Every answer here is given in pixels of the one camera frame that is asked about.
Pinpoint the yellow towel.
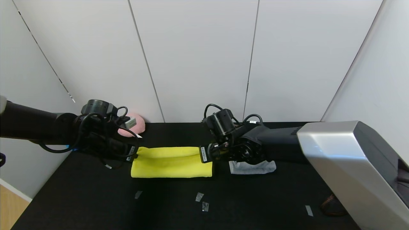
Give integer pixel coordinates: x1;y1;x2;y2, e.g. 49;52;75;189
131;147;213;178

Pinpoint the dark right arm base cable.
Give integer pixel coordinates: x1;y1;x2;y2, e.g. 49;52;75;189
320;194;348;218

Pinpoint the black fabric table cover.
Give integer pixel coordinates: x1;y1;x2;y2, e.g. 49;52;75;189
11;122;361;230

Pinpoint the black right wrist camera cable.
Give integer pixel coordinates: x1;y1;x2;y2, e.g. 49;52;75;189
204;104;224;120

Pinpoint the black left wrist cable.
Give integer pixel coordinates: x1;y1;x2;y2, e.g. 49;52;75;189
38;105;140;170

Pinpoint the grey towel with orange pattern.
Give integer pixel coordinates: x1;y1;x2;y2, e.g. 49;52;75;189
229;160;277;175

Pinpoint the black tagged right arm cable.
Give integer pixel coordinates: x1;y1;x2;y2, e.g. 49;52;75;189
243;114;263;126

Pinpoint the pink plush peach toy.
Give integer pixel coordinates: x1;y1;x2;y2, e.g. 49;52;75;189
118;112;146;138

